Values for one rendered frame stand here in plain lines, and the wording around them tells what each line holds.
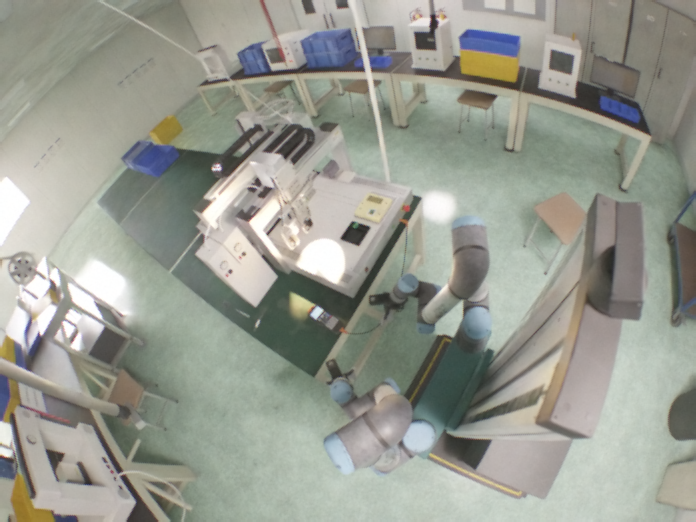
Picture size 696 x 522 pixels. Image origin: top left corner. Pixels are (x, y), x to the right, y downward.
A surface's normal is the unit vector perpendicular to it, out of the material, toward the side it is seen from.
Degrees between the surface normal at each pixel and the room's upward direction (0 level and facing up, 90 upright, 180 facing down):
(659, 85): 90
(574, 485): 0
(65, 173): 90
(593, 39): 90
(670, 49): 90
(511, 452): 0
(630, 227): 29
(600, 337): 0
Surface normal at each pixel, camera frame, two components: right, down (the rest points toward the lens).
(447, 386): -0.23, -0.54
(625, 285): -0.59, -0.64
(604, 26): -0.51, 0.78
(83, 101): 0.83, 0.33
